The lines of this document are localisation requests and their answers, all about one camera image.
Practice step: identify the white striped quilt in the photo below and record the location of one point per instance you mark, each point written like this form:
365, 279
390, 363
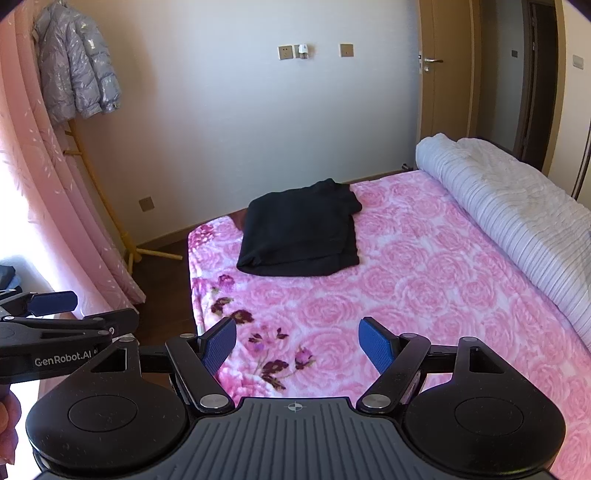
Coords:
508, 207

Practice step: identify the dark cloth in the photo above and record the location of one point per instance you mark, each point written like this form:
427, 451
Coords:
8, 277

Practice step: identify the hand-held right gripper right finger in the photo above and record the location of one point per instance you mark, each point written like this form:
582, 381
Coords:
376, 344

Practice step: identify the light wooden door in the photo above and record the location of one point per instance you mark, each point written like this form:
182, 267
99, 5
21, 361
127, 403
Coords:
450, 92

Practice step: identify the wooden coat rack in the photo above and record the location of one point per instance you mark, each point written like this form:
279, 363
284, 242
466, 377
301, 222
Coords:
108, 212

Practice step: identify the grey wall switch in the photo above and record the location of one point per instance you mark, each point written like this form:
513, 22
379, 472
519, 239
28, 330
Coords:
579, 62

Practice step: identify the beige wall socket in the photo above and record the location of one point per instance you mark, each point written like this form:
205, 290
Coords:
285, 52
146, 203

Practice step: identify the beige wall switch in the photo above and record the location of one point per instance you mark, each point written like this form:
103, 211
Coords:
346, 50

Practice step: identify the dark wooden door frame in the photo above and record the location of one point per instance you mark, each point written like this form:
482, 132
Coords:
545, 92

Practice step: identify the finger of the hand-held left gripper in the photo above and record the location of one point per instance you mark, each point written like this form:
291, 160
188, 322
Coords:
53, 302
106, 319

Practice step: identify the white wall plug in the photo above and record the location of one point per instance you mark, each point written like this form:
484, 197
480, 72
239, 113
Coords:
303, 50

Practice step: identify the pink curtain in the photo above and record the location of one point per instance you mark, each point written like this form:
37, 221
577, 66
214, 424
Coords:
51, 194

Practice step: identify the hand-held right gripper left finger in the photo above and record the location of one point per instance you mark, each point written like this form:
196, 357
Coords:
219, 344

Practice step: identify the silver puffer jacket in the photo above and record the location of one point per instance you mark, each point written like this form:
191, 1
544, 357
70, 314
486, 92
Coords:
76, 60

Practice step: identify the person's left hand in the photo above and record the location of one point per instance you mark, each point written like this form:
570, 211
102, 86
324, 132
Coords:
7, 429

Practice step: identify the black turtleneck sweater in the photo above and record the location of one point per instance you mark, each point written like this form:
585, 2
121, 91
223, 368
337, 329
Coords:
298, 230

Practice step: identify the pink floral blanket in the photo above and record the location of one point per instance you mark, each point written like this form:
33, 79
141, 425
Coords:
415, 286

